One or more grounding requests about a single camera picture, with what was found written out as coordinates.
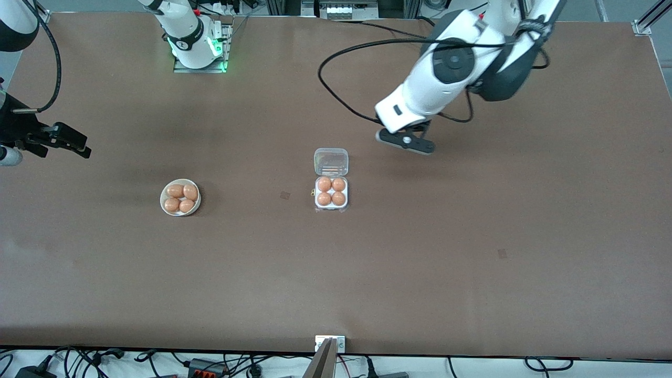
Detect clear plastic egg box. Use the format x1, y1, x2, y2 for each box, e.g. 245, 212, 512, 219
313, 148, 350, 213

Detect black box with orange levers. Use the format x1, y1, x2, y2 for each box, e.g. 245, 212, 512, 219
188, 359, 230, 378

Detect white round bowl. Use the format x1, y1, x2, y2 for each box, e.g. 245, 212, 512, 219
160, 178, 202, 216

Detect white terminal block unit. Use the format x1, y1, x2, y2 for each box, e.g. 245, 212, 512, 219
302, 0, 379, 20

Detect brown table cover sheet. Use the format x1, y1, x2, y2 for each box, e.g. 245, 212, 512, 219
0, 12, 672, 361

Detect white power strip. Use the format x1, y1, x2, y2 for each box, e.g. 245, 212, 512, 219
213, 0, 263, 15

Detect black power adapter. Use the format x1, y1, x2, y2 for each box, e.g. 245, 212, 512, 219
15, 365, 57, 378

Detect aluminium profile bar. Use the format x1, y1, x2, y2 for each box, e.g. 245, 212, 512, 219
303, 338, 337, 378

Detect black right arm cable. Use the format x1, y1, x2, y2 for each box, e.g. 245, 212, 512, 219
12, 8, 62, 114

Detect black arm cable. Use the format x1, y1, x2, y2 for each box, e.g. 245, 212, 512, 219
318, 31, 549, 124
12, 8, 62, 114

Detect long black cable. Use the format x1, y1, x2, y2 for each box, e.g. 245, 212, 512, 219
328, 18, 437, 39

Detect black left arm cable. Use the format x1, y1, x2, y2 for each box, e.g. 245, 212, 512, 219
318, 31, 549, 124

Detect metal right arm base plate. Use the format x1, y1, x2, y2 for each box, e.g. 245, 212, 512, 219
173, 24, 227, 73

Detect small metal bracket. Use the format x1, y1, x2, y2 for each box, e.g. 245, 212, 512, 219
315, 335, 346, 353

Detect black looped cable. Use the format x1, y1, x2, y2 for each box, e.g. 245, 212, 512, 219
525, 357, 574, 371

